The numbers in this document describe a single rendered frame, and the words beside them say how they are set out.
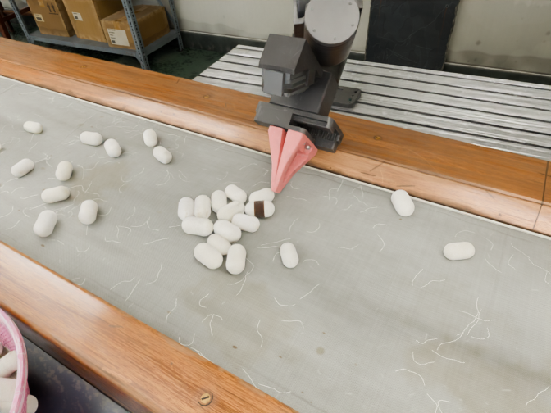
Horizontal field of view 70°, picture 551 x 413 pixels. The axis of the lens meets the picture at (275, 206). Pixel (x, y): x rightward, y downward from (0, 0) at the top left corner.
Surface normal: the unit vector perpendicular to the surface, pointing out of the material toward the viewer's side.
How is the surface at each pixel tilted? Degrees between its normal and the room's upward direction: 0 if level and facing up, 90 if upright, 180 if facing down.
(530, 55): 88
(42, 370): 0
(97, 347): 0
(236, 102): 0
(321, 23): 44
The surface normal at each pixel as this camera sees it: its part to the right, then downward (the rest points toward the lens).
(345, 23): -0.06, -0.04
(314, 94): -0.36, -0.15
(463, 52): -0.43, 0.62
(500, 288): -0.06, -0.73
